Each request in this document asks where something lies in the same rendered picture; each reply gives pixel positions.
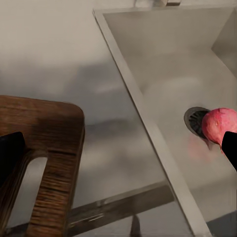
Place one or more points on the cutting board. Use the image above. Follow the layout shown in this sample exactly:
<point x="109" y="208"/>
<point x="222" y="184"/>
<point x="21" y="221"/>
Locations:
<point x="57" y="128"/>

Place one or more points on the vidalia onion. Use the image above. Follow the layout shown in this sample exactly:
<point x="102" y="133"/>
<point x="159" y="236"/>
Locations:
<point x="216" y="122"/>

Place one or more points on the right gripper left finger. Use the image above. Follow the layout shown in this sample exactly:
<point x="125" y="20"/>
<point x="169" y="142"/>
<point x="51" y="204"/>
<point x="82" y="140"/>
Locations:
<point x="12" y="147"/>

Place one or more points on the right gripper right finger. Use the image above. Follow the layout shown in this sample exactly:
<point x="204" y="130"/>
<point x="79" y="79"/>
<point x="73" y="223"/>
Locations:
<point x="229" y="147"/>

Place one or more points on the drop in sink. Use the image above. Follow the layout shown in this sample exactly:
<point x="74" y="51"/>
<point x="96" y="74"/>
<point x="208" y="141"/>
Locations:
<point x="178" y="63"/>

